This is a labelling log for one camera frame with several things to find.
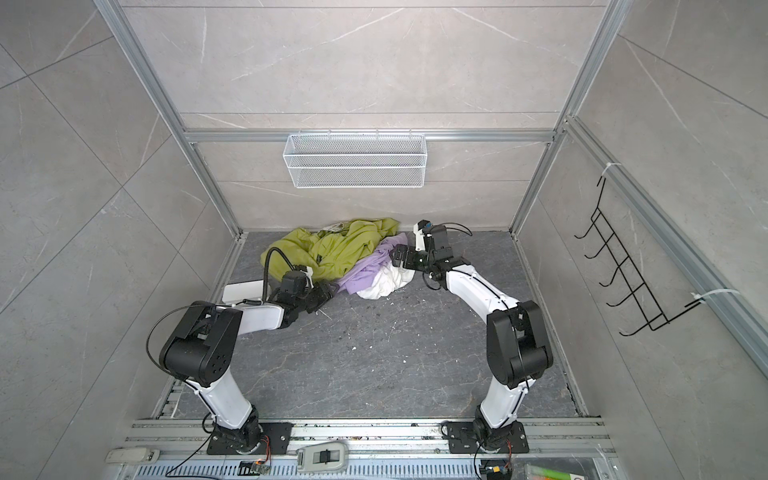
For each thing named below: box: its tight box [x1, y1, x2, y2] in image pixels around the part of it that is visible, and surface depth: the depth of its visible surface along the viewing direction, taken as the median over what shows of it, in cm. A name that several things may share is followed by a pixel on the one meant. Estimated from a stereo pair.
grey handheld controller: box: [297, 441, 349, 474], surface depth 70 cm
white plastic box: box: [222, 279, 264, 305], surface depth 97 cm
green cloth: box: [261, 218, 399, 281], surface depth 103 cm
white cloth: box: [357, 261, 415, 299], surface depth 102 cm
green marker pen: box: [526, 465, 571, 480], surface depth 70 cm
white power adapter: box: [104, 447, 161, 464], surface depth 70 cm
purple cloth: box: [336, 233, 407, 295], surface depth 100 cm
